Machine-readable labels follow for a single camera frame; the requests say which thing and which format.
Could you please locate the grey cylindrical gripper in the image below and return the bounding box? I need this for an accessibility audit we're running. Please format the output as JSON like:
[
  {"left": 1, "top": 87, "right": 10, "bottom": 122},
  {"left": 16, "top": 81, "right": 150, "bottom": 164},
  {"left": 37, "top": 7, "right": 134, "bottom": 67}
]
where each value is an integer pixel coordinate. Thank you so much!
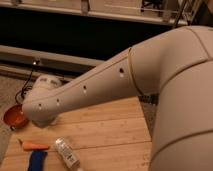
[{"left": 32, "top": 118, "right": 57, "bottom": 128}]

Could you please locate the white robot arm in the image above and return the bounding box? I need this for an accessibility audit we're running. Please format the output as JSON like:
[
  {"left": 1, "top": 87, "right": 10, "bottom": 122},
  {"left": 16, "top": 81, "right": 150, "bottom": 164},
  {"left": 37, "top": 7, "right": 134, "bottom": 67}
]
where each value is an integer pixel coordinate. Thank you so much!
[{"left": 22, "top": 26, "right": 213, "bottom": 171}]

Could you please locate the red bowl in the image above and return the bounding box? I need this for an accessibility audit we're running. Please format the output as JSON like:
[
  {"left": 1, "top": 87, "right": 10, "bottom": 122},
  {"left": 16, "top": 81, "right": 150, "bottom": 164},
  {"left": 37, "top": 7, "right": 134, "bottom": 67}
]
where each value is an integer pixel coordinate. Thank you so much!
[{"left": 3, "top": 105, "right": 29, "bottom": 129}]

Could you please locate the orange carrot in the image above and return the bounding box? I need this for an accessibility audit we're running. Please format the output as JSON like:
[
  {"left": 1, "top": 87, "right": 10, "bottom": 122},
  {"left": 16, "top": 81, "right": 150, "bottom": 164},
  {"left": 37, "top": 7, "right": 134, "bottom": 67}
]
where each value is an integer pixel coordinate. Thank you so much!
[{"left": 18, "top": 140, "right": 50, "bottom": 151}]

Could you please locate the white bottle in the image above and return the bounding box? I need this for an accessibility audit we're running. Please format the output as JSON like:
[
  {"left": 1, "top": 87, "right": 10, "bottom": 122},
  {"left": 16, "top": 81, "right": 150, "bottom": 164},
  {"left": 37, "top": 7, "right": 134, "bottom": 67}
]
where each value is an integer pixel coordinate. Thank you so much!
[{"left": 54, "top": 138, "right": 80, "bottom": 171}]

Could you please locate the blue cloth object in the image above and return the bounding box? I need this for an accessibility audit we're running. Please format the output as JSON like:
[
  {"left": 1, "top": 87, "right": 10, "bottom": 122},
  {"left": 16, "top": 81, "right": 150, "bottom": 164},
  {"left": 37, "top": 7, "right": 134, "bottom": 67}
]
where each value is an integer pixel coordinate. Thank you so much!
[{"left": 27, "top": 150, "right": 47, "bottom": 171}]

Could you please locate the metal pole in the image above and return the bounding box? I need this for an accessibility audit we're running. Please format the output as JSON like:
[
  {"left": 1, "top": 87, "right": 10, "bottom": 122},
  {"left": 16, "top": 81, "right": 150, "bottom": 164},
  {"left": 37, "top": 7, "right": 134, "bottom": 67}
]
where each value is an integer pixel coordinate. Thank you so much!
[{"left": 172, "top": 0, "right": 187, "bottom": 29}]

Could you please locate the black cable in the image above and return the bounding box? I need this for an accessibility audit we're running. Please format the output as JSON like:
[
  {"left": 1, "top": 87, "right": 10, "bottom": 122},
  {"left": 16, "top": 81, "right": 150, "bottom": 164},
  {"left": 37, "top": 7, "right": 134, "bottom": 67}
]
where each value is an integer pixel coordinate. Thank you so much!
[{"left": 14, "top": 59, "right": 41, "bottom": 104}]

